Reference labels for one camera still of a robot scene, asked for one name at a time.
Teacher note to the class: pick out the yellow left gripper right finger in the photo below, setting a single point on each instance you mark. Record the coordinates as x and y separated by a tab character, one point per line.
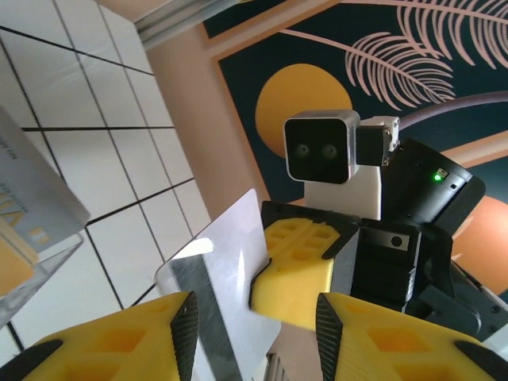
397	349

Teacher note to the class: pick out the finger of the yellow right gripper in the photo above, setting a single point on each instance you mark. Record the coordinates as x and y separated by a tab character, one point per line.
293	285

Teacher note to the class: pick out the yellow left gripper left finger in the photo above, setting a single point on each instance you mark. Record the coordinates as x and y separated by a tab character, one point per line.
119	349

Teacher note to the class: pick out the silver card with magnetic stripe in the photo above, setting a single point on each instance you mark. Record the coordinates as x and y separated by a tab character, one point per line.
230	254

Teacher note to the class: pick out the clear acrylic card stand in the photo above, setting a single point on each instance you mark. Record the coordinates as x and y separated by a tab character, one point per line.
47	270

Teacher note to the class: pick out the gold card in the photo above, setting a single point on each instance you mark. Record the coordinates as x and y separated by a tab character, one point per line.
14	266

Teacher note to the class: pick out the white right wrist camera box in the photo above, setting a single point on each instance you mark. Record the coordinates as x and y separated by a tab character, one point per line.
317	147

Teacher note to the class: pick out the aluminium corner post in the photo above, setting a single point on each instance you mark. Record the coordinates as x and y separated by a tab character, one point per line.
166	28

